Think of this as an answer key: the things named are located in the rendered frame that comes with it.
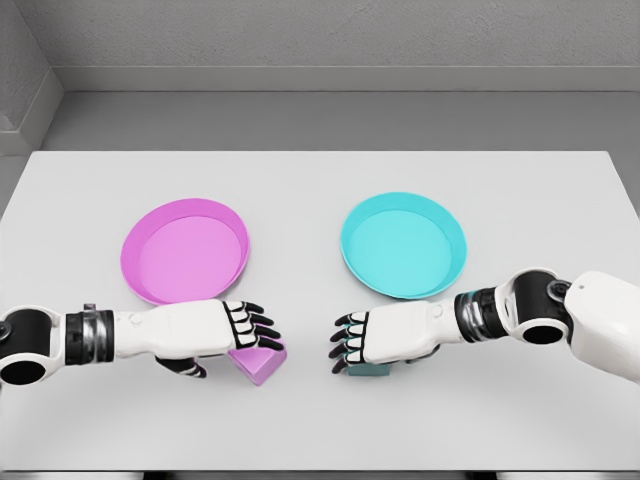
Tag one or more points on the teal block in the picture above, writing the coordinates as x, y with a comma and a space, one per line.
370, 370

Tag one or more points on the cyan plate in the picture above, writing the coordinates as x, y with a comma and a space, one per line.
402, 245

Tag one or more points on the pink plate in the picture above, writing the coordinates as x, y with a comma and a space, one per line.
185, 252

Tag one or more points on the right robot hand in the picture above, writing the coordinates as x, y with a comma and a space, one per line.
395, 330

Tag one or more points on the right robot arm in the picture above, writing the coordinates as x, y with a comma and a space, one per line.
540, 315

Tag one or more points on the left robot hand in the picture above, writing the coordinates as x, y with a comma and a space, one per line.
200, 327

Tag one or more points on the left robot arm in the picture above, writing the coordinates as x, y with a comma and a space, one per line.
75, 335

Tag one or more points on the pink block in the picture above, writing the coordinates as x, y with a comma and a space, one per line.
260, 365

